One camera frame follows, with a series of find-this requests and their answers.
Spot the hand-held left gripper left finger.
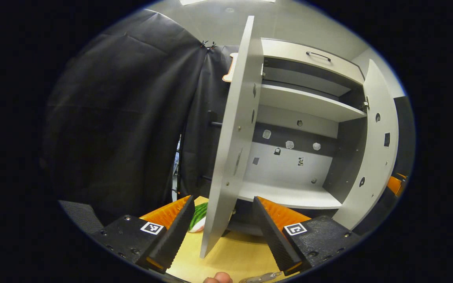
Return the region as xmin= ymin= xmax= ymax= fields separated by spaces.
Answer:
xmin=89 ymin=195 xmax=195 ymax=274

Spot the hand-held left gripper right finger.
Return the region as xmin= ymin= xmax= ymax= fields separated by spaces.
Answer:
xmin=253 ymin=197 xmax=363 ymax=276

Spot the white door with cat sticker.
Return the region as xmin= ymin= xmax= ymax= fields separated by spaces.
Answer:
xmin=332 ymin=59 xmax=399 ymax=230

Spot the white door with phone sticker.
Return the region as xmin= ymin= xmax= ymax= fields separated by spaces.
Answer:
xmin=200 ymin=16 xmax=265 ymax=259

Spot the white and grey cabinet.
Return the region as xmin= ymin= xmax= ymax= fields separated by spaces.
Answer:
xmin=226 ymin=37 xmax=368 ymax=236

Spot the white cabinet drawer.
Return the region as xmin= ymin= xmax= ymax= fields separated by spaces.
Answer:
xmin=261 ymin=38 xmax=365 ymax=85

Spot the toy watermelon slice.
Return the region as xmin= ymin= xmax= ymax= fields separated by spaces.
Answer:
xmin=188 ymin=202 xmax=208 ymax=233

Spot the dark mesh panel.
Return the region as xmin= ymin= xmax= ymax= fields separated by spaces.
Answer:
xmin=59 ymin=200 xmax=105 ymax=235

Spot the black backdrop cloth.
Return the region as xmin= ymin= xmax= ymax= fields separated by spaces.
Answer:
xmin=42 ymin=9 xmax=416 ymax=226

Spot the black drawer handle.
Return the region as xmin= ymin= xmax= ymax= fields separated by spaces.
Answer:
xmin=306 ymin=51 xmax=332 ymax=62

